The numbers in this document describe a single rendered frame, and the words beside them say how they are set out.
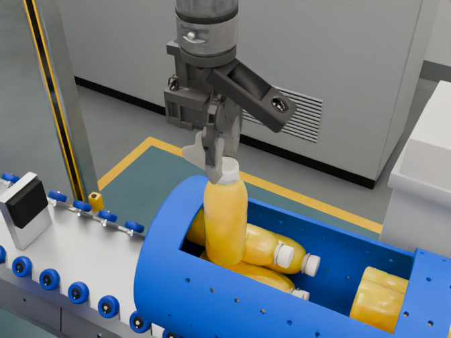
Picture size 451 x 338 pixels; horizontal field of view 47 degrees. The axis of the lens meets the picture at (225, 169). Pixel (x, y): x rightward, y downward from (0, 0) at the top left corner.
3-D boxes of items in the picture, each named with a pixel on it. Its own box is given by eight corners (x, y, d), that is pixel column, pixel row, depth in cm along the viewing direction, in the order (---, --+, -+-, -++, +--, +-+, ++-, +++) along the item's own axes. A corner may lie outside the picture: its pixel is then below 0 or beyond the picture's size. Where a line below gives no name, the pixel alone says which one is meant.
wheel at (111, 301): (105, 290, 103) (98, 293, 102) (123, 299, 102) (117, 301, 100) (98, 311, 104) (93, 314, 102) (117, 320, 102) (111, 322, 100)
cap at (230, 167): (225, 185, 75) (225, 176, 74) (207, 172, 77) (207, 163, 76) (243, 173, 77) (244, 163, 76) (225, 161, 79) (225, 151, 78)
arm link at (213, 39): (248, 4, 62) (218, 32, 57) (247, 38, 66) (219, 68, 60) (194, -6, 65) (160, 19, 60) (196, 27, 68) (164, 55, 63)
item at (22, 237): (45, 219, 125) (29, 171, 115) (58, 224, 123) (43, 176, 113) (15, 247, 118) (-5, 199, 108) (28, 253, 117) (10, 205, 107)
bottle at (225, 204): (225, 275, 85) (225, 194, 73) (196, 251, 89) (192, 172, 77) (254, 252, 89) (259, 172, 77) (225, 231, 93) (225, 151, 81)
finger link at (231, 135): (209, 143, 82) (202, 101, 75) (243, 153, 80) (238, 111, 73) (201, 157, 81) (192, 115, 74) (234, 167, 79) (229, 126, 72)
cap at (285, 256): (286, 247, 95) (295, 251, 94) (278, 267, 94) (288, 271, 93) (284, 242, 91) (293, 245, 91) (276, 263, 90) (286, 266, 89)
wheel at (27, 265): (19, 252, 111) (13, 253, 109) (35, 259, 109) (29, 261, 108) (14, 271, 111) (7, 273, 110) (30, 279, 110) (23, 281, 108)
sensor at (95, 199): (95, 204, 133) (92, 190, 130) (105, 207, 132) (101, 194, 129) (76, 223, 128) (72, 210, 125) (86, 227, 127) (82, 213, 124)
